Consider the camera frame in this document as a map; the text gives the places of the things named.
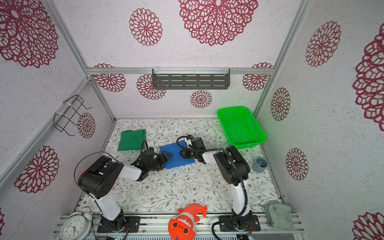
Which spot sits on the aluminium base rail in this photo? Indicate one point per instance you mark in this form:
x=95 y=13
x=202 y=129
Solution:
x=152 y=226

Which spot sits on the white alarm clock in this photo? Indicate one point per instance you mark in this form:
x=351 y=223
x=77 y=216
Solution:
x=77 y=227

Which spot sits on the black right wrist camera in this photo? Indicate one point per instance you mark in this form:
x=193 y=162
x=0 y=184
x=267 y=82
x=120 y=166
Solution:
x=195 y=143

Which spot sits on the blue tank top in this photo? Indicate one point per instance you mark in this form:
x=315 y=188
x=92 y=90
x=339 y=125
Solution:
x=176 y=160

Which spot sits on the teal green cup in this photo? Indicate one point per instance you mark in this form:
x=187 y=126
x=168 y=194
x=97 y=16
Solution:
x=260 y=165

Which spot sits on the black wire wall rack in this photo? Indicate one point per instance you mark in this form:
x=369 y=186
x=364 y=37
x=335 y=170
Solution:
x=62 y=119

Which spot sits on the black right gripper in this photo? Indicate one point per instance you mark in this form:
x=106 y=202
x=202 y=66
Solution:
x=186 y=155

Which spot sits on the red fish plush toy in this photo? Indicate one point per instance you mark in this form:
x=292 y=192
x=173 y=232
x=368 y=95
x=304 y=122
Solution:
x=182 y=226

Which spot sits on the green tank top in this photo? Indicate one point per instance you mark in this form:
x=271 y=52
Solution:
x=131 y=140

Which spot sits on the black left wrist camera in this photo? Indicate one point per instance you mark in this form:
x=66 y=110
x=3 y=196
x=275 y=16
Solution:
x=147 y=156

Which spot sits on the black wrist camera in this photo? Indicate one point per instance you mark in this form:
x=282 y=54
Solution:
x=147 y=156
x=195 y=143

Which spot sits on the dark grey wall shelf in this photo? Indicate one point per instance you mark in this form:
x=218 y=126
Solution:
x=191 y=80

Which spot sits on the bright green plastic basket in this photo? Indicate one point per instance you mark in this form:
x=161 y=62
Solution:
x=241 y=127

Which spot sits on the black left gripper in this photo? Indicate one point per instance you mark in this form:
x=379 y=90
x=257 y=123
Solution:
x=163 y=159

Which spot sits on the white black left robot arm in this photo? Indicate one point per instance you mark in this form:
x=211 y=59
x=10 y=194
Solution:
x=98 y=180

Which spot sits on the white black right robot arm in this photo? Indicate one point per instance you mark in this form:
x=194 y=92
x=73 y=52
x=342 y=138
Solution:
x=235 y=171

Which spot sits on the light green folded cloth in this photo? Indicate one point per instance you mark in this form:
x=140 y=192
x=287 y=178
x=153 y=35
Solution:
x=279 y=215

